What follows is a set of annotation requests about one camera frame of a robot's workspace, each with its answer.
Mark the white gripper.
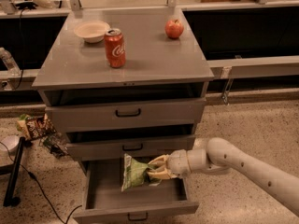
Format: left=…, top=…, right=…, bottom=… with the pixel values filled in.
left=147, top=149, right=191, bottom=180

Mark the green jalapeno chip bag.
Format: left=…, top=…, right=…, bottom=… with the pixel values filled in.
left=121, top=154, right=162, bottom=191

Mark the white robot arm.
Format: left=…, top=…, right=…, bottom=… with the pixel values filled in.
left=148, top=137, right=299, bottom=216

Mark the top grey drawer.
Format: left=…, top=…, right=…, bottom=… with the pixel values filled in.
left=46, top=98, right=206, bottom=133

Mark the grey drawer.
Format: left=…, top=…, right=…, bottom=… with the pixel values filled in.
left=74, top=158, right=199, bottom=224
left=46, top=98, right=206, bottom=133
left=66, top=134, right=195, bottom=161

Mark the bottom grey drawer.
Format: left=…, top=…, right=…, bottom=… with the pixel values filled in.
left=74, top=158, right=199, bottom=224

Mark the middle grey drawer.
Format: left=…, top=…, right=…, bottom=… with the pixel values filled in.
left=66, top=134, right=195, bottom=161

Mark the grey drawer cabinet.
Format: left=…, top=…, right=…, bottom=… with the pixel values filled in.
left=32, top=7, right=216, bottom=224

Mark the dark chip bag on floor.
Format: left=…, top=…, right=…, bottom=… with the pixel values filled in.
left=41, top=133, right=67, bottom=159

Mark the brown chip bag on floor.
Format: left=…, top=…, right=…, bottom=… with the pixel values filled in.
left=17, top=114, right=56, bottom=140

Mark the red cola can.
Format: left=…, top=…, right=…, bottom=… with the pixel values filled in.
left=104, top=28, right=126, bottom=68

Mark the red apple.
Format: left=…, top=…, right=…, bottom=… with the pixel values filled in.
left=164, top=19, right=184, bottom=39

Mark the white round base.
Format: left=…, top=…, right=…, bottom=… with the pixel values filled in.
left=0, top=135, right=20, bottom=153

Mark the white bowl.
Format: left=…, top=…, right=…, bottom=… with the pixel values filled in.
left=74, top=21, right=110, bottom=43

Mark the black stand leg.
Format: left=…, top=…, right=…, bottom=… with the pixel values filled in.
left=3, top=137, right=25, bottom=207

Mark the clear plastic water bottle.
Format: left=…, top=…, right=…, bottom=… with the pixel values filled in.
left=0, top=48, right=21, bottom=77

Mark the metal bracket under rail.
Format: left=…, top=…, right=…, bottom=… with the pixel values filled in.
left=221, top=78, right=234, bottom=105

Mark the black floor cable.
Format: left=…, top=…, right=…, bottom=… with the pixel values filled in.
left=0, top=140, right=82, bottom=224

